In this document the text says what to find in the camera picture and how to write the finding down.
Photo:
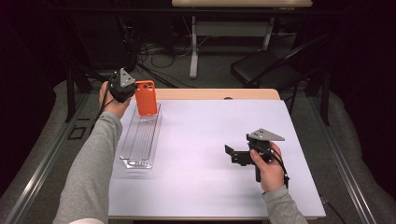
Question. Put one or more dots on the clear plastic tray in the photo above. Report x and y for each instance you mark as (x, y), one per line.
(141, 140)

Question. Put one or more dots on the orange phone case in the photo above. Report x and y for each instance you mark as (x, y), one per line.
(146, 99)

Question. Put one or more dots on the wooden table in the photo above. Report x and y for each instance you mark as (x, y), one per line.
(202, 94)

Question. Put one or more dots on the black folding chair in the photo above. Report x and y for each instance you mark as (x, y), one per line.
(261, 67)

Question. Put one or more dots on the black metal stand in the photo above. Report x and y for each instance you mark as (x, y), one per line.
(71, 93)

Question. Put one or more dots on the metal floor rail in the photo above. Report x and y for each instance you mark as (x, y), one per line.
(37, 180)
(345, 174)

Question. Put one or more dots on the person's right hand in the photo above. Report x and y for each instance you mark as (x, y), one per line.
(271, 171)

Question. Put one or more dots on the person's left hand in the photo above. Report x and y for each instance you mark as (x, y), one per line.
(113, 107)

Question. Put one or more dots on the white-framed desk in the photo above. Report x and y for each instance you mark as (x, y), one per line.
(230, 28)

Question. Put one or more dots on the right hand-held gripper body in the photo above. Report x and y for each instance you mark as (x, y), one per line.
(264, 135)

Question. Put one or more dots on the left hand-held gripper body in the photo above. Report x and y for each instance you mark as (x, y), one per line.
(123, 87)

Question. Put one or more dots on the white table sheet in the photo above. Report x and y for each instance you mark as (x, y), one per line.
(218, 186)

